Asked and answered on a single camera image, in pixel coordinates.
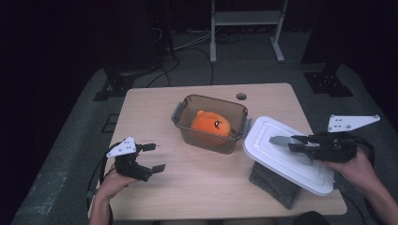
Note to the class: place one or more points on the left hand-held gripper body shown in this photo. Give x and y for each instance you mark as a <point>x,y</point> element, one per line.
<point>123,148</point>

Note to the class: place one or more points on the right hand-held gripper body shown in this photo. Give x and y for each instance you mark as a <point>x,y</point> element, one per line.
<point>338,146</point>

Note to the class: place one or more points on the grey felt cloth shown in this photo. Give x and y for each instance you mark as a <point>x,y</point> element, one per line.
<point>275,187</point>

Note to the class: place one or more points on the translucent brown storage box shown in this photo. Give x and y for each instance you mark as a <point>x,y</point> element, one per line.
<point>200,145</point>

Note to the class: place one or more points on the orange plush toy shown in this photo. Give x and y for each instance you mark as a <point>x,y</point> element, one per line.
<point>209,123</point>

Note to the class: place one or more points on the person's right hand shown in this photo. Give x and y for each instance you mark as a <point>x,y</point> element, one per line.
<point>359,172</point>

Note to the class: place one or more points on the person's left hand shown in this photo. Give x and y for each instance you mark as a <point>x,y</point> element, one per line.
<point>111,186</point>

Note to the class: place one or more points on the black stand base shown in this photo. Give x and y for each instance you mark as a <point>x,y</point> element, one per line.
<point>117,84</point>
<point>327,82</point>

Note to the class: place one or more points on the person's dark garment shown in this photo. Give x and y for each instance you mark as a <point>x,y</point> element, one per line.
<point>313,218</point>

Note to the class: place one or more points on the black tripod stand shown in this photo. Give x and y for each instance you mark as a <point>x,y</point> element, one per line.
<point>162,31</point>

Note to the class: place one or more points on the white metal stand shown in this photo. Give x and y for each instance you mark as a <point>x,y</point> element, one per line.
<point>247,18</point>

